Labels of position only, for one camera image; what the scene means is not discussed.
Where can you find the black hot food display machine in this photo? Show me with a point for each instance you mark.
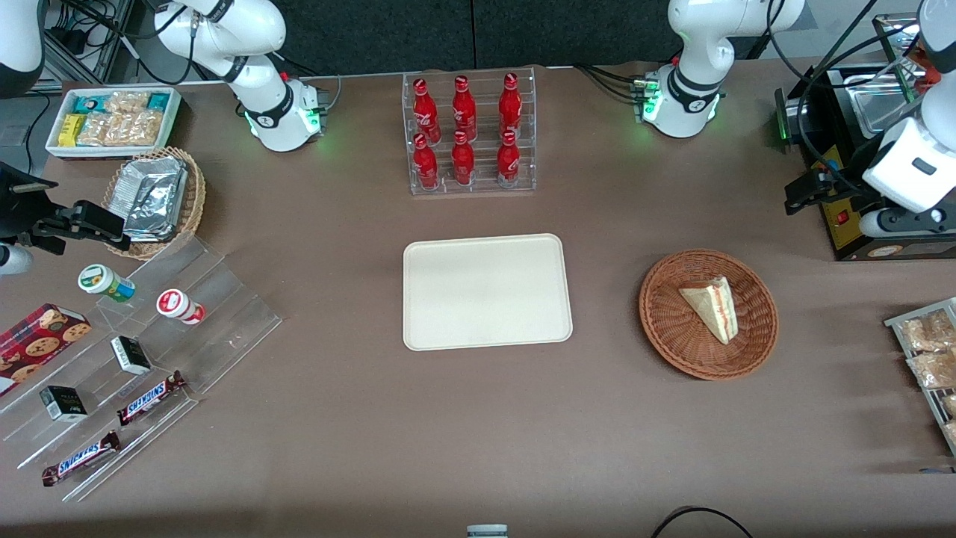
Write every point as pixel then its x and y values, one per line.
pixel 848 232

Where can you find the small blue object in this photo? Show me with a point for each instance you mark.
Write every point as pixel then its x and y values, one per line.
pixel 938 471

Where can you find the white rectangular snack bin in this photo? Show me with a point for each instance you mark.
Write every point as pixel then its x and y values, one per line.
pixel 60 149

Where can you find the grey white device edge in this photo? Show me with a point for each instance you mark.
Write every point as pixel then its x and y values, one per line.
pixel 487 531

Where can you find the cream plastic tray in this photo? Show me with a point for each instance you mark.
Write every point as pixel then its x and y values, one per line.
pixel 485 291

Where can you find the clear acrylic step display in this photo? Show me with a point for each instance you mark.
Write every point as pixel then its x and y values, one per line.
pixel 216 329

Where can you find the clear acrylic bottle rack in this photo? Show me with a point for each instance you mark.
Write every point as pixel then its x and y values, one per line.
pixel 485 161

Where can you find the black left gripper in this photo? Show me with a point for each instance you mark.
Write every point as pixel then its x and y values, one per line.
pixel 842 188

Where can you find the red cola bottle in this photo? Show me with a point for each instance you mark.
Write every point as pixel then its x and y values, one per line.
pixel 508 161
pixel 426 112
pixel 510 104
pixel 463 163
pixel 426 166
pixel 464 108

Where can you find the red cookie box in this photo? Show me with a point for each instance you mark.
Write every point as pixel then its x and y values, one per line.
pixel 41 340

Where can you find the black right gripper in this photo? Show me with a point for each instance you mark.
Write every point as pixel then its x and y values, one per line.
pixel 16 214

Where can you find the green lid yogurt cup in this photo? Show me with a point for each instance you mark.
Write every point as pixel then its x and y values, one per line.
pixel 101 280

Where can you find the clear bagged snack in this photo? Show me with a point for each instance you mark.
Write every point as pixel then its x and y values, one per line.
pixel 950 405
pixel 933 370
pixel 930 332
pixel 951 433

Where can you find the triangular sandwich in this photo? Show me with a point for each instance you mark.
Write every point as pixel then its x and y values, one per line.
pixel 713 306

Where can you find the red lid yogurt cup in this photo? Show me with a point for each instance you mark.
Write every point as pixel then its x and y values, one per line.
pixel 175 305

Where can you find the clear nut snack bag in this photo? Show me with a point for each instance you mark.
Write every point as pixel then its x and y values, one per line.
pixel 127 102
pixel 123 128

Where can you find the silver foil packet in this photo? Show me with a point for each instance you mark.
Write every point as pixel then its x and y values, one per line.
pixel 153 236
pixel 153 194

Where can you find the steel food pan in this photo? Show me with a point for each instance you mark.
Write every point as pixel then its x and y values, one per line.
pixel 870 97

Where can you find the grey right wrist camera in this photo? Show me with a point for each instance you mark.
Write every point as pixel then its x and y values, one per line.
pixel 13 259

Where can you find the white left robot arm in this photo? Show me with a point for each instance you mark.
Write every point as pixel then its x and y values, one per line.
pixel 694 45

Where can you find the yellow snack packet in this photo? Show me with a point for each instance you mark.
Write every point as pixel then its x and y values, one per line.
pixel 71 130

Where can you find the brown snickers bar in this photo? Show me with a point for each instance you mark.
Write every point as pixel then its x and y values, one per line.
pixel 81 458
pixel 149 397

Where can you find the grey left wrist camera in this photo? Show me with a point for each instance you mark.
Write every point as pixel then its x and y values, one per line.
pixel 900 223

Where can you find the brown round wicker basket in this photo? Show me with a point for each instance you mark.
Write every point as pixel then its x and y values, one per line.
pixel 672 329

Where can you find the small black box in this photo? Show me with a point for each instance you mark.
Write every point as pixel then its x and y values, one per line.
pixel 131 355
pixel 63 403

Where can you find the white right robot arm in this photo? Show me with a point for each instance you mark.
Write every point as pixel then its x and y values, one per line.
pixel 246 45

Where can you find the teal snack packet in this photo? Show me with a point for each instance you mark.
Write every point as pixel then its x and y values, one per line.
pixel 157 101
pixel 89 103

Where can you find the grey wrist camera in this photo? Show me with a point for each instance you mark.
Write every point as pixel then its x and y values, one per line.
pixel 13 259
pixel 900 223

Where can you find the aluminium frame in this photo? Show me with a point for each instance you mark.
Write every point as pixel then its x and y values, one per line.
pixel 89 52

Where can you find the tan wicker basket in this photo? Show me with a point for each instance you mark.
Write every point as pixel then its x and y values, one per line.
pixel 194 202

